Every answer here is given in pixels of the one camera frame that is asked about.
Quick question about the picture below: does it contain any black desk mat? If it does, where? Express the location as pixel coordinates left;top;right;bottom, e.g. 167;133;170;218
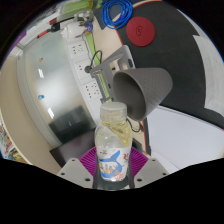
93;0;224;158

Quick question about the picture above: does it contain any white wall socket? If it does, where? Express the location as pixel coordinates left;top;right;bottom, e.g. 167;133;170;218
68;41;88;59
73;59;94;79
82;81;103;99

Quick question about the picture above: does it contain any small white paper sheet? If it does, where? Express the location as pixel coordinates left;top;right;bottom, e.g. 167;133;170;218
193;33;224;118

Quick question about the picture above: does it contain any clear white-capped drink bottle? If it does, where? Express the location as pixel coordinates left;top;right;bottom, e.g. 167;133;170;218
94;101;133;183

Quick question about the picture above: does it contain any grey metal laptop stand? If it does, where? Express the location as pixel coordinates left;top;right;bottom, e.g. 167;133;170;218
89;44;136;104

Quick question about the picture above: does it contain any black computer monitor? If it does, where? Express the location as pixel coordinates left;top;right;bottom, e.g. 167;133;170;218
49;128;99;168

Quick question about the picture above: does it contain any black plugged power cable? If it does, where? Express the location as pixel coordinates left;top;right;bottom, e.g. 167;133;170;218
84;49;103;73

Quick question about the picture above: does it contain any blue coiled cable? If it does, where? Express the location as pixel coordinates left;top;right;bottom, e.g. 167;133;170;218
99;0;134;30

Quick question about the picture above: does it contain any flat round red coaster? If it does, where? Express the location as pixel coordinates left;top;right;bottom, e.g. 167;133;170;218
125;16;156;48

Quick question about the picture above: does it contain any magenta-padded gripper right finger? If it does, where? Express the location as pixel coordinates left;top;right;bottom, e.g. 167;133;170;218
125;146;170;189

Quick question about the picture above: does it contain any grey cup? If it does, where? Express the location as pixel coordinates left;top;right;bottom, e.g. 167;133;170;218
112;67;174;122

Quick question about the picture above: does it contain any large white paper sheet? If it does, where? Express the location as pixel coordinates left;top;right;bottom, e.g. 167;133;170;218
146;105;224;174

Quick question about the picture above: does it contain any dark wine bottle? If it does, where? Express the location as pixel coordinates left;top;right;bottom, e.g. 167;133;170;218
37;17;76;39

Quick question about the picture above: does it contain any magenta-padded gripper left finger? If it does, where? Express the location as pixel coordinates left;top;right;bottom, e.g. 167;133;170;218
56;147;99;190

